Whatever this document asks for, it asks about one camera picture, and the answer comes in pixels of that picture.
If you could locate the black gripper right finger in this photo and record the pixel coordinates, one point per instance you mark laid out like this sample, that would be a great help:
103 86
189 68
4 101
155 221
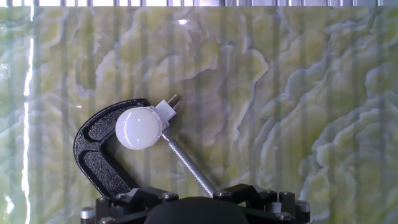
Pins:
273 205

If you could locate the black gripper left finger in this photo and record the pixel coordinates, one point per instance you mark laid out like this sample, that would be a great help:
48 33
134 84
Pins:
124 205

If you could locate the black C-clamp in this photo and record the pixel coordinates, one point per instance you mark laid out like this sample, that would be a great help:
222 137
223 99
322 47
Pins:
93 155

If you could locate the white light bulb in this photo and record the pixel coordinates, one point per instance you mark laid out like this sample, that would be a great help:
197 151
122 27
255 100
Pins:
138 127

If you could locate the green marble pattern mat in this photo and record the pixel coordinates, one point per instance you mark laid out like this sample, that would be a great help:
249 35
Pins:
280 93

